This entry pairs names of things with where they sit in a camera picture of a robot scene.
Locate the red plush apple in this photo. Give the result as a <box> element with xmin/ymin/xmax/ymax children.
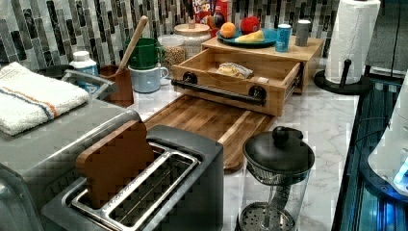
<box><xmin>240</xmin><ymin>16</ymin><xmax>260</xmax><ymax>35</ymax></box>

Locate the wooden drawer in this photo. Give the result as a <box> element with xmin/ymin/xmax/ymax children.
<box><xmin>172</xmin><ymin>48</ymin><xmax>303</xmax><ymax>116</ymax></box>

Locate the wooden toast slice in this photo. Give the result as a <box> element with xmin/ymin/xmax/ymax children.
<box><xmin>75</xmin><ymin>120</ymin><xmax>155</xmax><ymax>209</ymax></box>

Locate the wooden cutting board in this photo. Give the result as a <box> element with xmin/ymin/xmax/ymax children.
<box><xmin>144</xmin><ymin>95</ymin><xmax>276</xmax><ymax>174</ymax></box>

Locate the grey toaster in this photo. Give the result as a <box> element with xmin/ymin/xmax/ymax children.
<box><xmin>41</xmin><ymin>125</ymin><xmax>223</xmax><ymax>231</ymax></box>

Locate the glass french press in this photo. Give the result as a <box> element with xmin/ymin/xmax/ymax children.
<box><xmin>235</xmin><ymin>126</ymin><xmax>315</xmax><ymax>231</ymax></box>

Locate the light blue mug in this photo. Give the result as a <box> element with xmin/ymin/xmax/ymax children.
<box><xmin>128</xmin><ymin>66</ymin><xmax>169</xmax><ymax>93</ymax></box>

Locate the glass jar with wooden lid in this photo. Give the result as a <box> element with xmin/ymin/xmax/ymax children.
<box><xmin>174</xmin><ymin>19</ymin><xmax>211</xmax><ymax>59</ymax></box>

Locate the blue can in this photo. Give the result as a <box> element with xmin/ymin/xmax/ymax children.
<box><xmin>275</xmin><ymin>24</ymin><xmax>292</xmax><ymax>52</ymax></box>

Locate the black drawer handle bar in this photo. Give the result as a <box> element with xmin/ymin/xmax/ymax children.
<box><xmin>171</xmin><ymin>71</ymin><xmax>267</xmax><ymax>106</ymax></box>

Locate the bagged food in drawer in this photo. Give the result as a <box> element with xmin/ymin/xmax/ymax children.
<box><xmin>217</xmin><ymin>63</ymin><xmax>253</xmax><ymax>79</ymax></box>

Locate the red Froot Loops box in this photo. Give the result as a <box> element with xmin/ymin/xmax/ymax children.
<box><xmin>192</xmin><ymin>0</ymin><xmax>232</xmax><ymax>24</ymax></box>

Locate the blue plate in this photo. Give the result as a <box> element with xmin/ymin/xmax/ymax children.
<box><xmin>216</xmin><ymin>28</ymin><xmax>277</xmax><ymax>48</ymax></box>

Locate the green mug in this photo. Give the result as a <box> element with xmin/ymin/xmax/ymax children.
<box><xmin>128</xmin><ymin>38</ymin><xmax>164</xmax><ymax>70</ymax></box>

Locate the wooden utensil handle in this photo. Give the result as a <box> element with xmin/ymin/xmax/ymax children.
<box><xmin>116</xmin><ymin>15</ymin><xmax>148</xmax><ymax>73</ymax></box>

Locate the white and blue bottle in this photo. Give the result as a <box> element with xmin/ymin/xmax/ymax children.
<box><xmin>70</xmin><ymin>51</ymin><xmax>99</xmax><ymax>94</ymax></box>

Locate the white striped towel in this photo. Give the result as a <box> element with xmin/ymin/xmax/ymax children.
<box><xmin>0</xmin><ymin>63</ymin><xmax>89</xmax><ymax>136</ymax></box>

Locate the grey cup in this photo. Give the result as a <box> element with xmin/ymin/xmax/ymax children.
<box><xmin>295</xmin><ymin>19</ymin><xmax>311</xmax><ymax>47</ymax></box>

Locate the black paper towel holder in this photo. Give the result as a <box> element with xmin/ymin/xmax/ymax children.
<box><xmin>314</xmin><ymin>59</ymin><xmax>370</xmax><ymax>95</ymax></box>

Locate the white paper towel roll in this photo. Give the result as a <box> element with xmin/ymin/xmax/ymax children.
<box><xmin>325</xmin><ymin>0</ymin><xmax>381</xmax><ymax>85</ymax></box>

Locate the wooden drawer cabinet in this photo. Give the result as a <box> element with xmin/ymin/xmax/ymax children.
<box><xmin>202</xmin><ymin>36</ymin><xmax>323</xmax><ymax>94</ymax></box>

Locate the brown wooden utensil holder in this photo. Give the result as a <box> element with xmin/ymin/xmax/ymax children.
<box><xmin>99</xmin><ymin>64</ymin><xmax>134</xmax><ymax>107</ymax></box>

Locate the yellow plush banana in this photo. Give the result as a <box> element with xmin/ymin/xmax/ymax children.
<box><xmin>235</xmin><ymin>30</ymin><xmax>265</xmax><ymax>43</ymax></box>

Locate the orange plush fruit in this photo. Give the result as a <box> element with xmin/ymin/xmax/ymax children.
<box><xmin>219</xmin><ymin>22</ymin><xmax>236</xmax><ymax>39</ymax></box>

